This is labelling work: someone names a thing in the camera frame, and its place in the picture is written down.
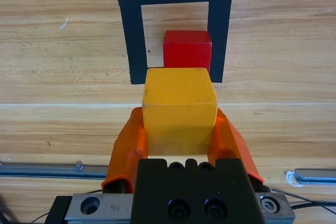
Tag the yellow wooden cube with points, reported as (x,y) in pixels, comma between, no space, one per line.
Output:
(178,108)

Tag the short metal table rail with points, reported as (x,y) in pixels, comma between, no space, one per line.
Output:
(315,175)

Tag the long metal table rail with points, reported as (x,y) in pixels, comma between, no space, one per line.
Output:
(39,170)

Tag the red wooden cube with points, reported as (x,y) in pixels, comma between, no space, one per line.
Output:
(186,51)

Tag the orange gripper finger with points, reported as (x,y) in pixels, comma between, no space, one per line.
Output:
(233,145)
(123,150)

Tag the black tape square outline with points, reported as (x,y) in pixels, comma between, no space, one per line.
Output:
(220,24)

